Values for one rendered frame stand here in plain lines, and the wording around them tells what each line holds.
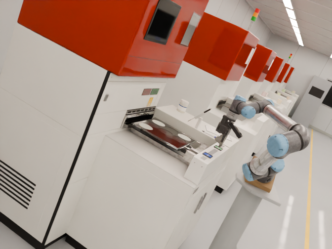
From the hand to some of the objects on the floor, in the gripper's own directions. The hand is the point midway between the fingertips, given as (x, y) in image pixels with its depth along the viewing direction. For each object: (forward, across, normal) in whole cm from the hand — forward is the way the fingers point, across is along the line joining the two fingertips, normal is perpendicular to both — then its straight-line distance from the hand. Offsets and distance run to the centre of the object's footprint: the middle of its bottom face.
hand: (220, 146), depth 236 cm
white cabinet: (+98, -2, -27) cm, 102 cm away
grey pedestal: (+98, -20, +42) cm, 108 cm away
